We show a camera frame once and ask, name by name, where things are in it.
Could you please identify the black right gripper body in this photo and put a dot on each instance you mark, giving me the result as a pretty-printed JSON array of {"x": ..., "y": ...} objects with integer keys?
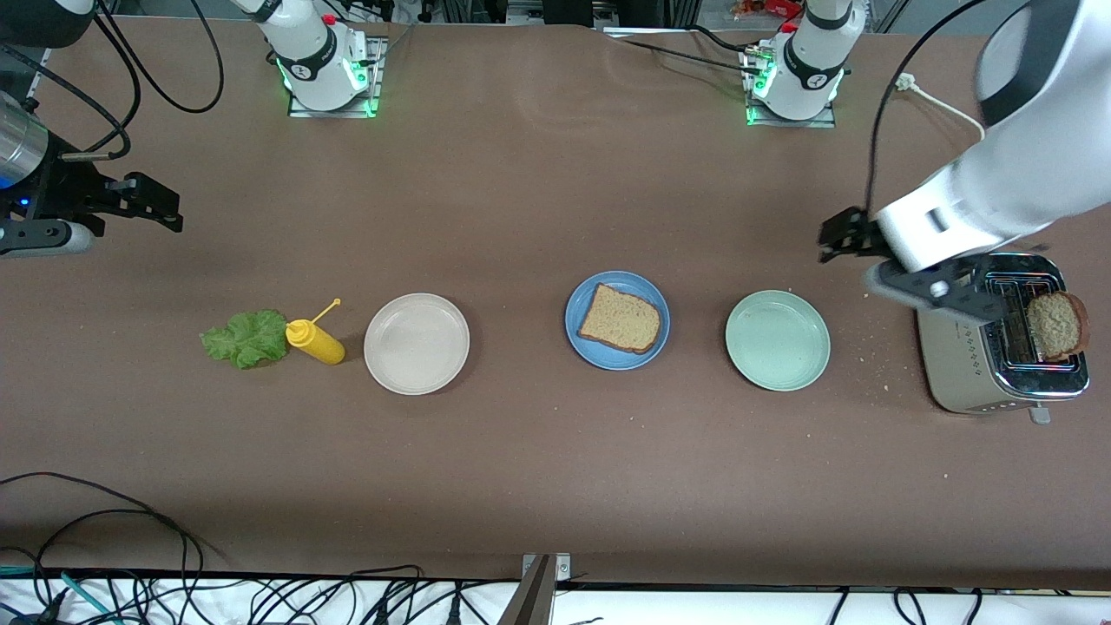
[{"x": 68, "y": 189}]

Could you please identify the green lettuce leaf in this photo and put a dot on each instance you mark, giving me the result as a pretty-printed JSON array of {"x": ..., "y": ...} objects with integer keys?
[{"x": 247, "y": 338}]

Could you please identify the square brown bread slice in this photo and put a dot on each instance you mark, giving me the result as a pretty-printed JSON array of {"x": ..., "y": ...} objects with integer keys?
[{"x": 621, "y": 319}]

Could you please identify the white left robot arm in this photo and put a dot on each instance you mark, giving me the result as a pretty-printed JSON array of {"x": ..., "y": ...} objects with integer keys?
[{"x": 1024, "y": 174}]

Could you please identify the green round plate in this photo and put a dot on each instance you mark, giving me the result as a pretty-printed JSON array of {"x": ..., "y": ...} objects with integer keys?
[{"x": 778, "y": 340}]

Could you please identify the blue round plate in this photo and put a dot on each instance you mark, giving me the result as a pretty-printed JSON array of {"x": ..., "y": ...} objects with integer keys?
[{"x": 647, "y": 289}]

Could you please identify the beige round plate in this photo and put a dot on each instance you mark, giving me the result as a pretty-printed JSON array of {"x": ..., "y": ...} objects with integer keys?
[{"x": 417, "y": 345}]

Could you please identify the beige chrome toaster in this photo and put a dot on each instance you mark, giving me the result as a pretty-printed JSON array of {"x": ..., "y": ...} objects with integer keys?
[{"x": 955, "y": 373}]

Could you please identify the rounded brown bread slice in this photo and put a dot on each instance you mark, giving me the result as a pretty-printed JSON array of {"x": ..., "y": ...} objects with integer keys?
[{"x": 1057, "y": 325}]

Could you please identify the yellow mustard squeeze bottle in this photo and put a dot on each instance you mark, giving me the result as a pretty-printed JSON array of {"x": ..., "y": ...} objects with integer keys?
[{"x": 317, "y": 343}]

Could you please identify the red package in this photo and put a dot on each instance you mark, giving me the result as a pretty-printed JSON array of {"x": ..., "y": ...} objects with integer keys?
[{"x": 768, "y": 9}]

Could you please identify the aluminium frame profile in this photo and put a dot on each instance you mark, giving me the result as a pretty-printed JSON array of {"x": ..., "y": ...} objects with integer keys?
[{"x": 36, "y": 80}]

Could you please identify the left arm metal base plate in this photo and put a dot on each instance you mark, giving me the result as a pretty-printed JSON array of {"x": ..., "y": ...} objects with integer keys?
[{"x": 790, "y": 123}]

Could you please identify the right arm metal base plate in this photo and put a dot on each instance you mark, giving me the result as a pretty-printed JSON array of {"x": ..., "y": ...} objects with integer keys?
[{"x": 334, "y": 114}]

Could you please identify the metal table edge bracket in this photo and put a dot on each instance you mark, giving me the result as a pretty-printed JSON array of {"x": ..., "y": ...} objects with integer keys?
[{"x": 534, "y": 599}]

